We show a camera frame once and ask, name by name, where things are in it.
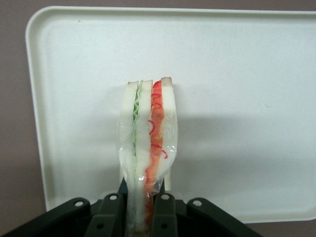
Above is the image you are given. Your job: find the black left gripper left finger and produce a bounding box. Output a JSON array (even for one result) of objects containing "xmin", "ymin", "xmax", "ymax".
[{"xmin": 85, "ymin": 177, "xmax": 129, "ymax": 237}]

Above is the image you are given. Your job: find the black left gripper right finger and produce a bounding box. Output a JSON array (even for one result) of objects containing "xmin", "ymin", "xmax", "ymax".
[{"xmin": 149, "ymin": 184, "xmax": 179, "ymax": 237}]

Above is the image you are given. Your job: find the plastic-wrapped triangle sandwich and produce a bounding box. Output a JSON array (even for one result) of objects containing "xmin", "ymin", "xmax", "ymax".
[{"xmin": 116, "ymin": 77, "xmax": 179, "ymax": 237}]

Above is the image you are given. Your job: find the white rectangular plastic tray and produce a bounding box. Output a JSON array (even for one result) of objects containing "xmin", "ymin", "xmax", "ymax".
[{"xmin": 25, "ymin": 6, "xmax": 316, "ymax": 224}]

